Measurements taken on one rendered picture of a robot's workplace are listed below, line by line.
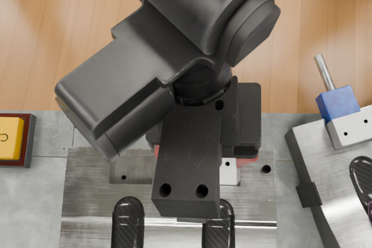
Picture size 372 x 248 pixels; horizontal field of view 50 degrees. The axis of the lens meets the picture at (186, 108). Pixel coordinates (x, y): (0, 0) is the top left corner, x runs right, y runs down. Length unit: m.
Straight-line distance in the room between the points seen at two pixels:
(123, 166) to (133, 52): 0.31
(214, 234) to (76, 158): 0.19
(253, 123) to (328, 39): 0.34
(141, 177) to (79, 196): 0.08
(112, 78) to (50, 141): 0.41
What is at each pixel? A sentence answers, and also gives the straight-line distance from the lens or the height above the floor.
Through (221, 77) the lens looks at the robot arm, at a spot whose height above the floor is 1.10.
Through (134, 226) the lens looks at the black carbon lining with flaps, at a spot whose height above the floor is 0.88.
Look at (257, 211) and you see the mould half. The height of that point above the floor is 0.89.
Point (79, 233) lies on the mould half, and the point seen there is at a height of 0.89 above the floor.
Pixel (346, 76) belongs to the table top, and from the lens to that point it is 0.65.
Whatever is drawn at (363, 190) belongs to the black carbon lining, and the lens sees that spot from 0.57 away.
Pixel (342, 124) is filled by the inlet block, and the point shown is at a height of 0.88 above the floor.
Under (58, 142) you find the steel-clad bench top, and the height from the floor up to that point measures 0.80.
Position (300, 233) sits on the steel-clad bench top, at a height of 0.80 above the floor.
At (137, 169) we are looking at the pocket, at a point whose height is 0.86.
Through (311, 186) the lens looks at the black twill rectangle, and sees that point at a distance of 0.54.
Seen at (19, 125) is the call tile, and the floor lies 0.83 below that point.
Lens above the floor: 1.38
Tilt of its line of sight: 75 degrees down
